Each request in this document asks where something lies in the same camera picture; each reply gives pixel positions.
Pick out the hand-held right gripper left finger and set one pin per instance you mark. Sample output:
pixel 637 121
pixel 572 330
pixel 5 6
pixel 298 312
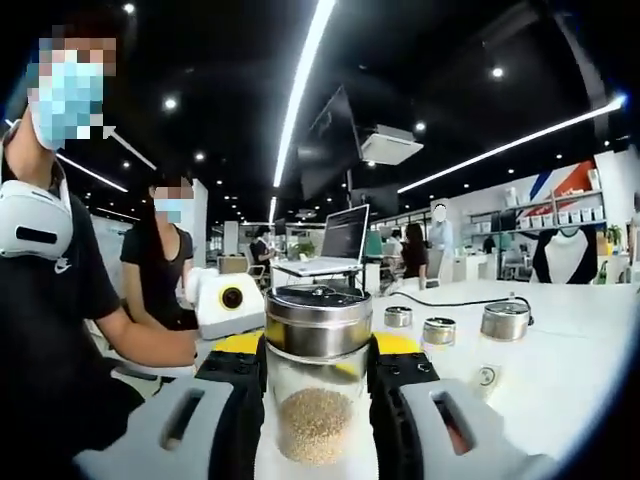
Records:
pixel 210 420

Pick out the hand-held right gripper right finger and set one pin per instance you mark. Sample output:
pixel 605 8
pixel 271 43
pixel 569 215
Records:
pixel 410 430

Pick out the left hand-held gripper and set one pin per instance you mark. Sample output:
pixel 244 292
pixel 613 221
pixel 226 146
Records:
pixel 210 320

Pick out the tall brown-filled seasoning bottle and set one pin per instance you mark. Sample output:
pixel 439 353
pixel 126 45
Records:
pixel 315 425

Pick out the short white-filled seasoning bottle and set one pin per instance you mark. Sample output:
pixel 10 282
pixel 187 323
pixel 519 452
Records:
pixel 439 332

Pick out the glass jar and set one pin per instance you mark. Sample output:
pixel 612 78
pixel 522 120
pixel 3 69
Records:
pixel 398 317

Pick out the tall white-filled seasoning bottle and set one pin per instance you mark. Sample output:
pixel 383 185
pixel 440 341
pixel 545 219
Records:
pixel 505 322

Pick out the white laptop stand desk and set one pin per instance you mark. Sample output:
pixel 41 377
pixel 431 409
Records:
pixel 372 280

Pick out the silver laptop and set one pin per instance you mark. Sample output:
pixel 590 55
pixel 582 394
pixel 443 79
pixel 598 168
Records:
pixel 345 235

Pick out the person's body black shirt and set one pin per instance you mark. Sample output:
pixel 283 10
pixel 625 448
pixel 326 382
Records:
pixel 45 325

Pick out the white chest device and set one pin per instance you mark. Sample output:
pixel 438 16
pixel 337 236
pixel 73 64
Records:
pixel 30 210

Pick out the ceiling air conditioner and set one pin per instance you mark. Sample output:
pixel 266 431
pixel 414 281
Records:
pixel 392 145

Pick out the storage shelf with white boxes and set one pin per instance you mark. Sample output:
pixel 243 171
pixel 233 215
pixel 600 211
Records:
pixel 550 215

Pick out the long ceiling light strip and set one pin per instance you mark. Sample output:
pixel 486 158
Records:
pixel 301 80

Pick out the small potted plant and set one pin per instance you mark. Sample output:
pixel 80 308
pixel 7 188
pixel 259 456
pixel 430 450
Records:
pixel 614 234

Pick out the curved ceiling light strip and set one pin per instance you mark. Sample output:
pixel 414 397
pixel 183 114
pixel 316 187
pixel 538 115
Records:
pixel 500 150

